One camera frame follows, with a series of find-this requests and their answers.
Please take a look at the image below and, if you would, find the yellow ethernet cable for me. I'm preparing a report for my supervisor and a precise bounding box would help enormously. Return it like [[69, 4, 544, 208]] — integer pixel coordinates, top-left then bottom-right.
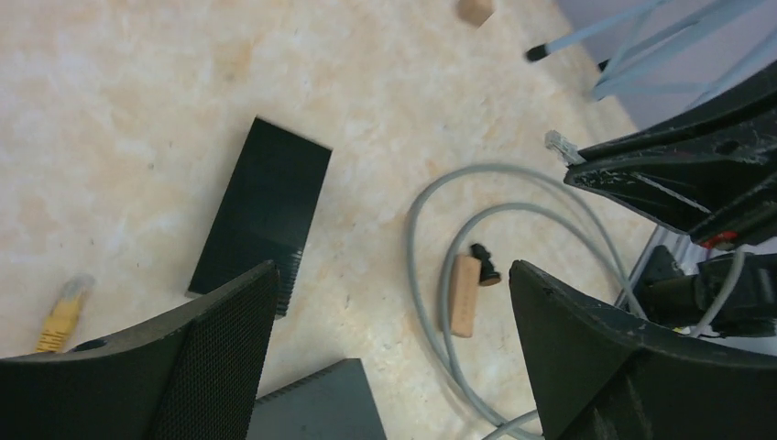
[[35, 273, 97, 356]]

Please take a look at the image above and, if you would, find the wooden cube near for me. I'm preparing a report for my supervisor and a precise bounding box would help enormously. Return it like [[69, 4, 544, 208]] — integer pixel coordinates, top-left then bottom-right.
[[455, 0, 495, 28]]

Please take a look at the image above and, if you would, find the light blue tripod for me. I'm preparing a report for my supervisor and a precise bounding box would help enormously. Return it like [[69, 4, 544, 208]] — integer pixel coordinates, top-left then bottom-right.
[[524, 1, 776, 110]]

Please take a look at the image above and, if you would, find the grey ethernet cable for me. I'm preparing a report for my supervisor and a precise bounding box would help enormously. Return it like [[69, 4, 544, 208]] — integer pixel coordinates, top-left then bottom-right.
[[405, 129, 748, 440]]

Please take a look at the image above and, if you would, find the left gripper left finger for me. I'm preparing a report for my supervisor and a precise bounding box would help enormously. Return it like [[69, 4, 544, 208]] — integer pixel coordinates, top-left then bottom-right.
[[1, 261, 279, 439]]

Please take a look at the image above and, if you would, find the wooden cylinder block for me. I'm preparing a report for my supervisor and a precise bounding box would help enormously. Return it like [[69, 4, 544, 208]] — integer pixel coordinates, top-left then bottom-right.
[[449, 254, 481, 338]]

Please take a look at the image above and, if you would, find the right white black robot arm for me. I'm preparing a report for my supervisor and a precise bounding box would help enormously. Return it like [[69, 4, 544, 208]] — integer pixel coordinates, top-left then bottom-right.
[[564, 65, 776, 327]]

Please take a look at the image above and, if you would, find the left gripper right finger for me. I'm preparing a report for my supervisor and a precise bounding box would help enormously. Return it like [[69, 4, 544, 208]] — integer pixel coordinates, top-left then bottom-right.
[[509, 260, 776, 439]]

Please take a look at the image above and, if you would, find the black network switch box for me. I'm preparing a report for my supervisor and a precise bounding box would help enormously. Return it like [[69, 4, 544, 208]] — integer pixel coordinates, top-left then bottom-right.
[[246, 358, 386, 439]]

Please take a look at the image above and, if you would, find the black blue switch box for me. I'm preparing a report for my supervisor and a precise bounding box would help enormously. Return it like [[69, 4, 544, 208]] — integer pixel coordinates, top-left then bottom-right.
[[188, 118, 332, 318]]

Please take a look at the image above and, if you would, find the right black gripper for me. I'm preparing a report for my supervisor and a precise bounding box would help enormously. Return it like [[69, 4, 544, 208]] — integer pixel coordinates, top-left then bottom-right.
[[564, 62, 776, 249]]

